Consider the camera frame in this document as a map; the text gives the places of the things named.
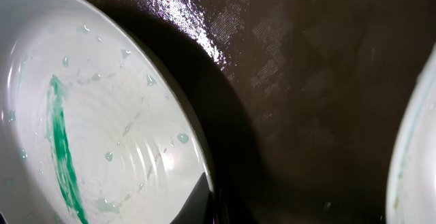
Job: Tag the dark brown serving tray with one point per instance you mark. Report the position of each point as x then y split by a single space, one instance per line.
300 100

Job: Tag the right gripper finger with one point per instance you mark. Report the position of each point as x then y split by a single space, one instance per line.
198 207

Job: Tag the white plate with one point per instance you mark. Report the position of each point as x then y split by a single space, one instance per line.
93 128
410 195

